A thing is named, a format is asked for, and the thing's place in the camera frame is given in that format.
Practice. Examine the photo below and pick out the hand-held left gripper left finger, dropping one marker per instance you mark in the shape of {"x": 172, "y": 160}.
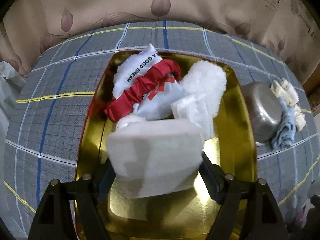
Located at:
{"x": 105, "y": 182}

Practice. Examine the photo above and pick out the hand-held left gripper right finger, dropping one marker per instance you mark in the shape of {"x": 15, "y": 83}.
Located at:
{"x": 212, "y": 187}

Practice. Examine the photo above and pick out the red and gold tin box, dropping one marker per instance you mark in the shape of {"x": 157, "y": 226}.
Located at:
{"x": 230, "y": 142}

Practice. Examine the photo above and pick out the white sponge block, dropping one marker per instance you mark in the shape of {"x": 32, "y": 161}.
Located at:
{"x": 155, "y": 155}
{"x": 192, "y": 110}

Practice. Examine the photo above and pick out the light blue towel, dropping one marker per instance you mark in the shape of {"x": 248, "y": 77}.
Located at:
{"x": 285, "y": 130}

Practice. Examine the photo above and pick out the red satin scrunchie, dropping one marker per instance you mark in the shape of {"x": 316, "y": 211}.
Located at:
{"x": 140, "y": 87}

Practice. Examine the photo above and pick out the white fluffy fleece piece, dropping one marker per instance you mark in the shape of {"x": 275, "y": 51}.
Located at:
{"x": 207, "y": 80}

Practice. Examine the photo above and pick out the white satin printed cloth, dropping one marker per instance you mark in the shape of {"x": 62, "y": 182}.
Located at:
{"x": 130, "y": 70}

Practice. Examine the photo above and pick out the white and yellow sock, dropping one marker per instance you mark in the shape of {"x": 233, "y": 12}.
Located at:
{"x": 285, "y": 90}

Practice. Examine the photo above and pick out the stainless steel bowl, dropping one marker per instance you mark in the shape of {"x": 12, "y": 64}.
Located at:
{"x": 262, "y": 112}

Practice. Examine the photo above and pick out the translucent plastic sheet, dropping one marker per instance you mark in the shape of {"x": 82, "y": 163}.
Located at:
{"x": 7, "y": 92}

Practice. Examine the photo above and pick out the brown wooden door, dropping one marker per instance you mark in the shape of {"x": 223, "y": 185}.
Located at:
{"x": 315, "y": 80}

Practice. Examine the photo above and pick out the beige leaf print curtain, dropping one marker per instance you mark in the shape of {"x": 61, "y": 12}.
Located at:
{"x": 125, "y": 0}

